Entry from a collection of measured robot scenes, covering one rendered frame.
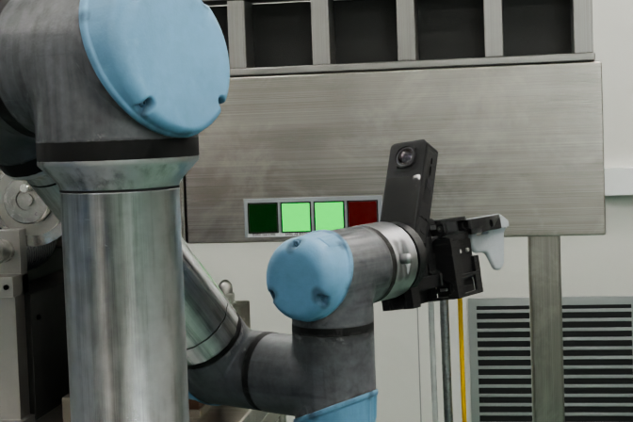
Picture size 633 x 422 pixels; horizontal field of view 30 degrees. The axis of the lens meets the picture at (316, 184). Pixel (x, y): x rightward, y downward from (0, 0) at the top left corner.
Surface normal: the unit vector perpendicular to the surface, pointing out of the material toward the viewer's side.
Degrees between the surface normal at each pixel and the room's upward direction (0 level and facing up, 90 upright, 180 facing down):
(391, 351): 90
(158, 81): 82
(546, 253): 90
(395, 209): 63
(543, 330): 90
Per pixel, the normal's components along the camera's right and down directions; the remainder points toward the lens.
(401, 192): -0.58, -0.40
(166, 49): 0.80, -0.13
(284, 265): -0.59, 0.07
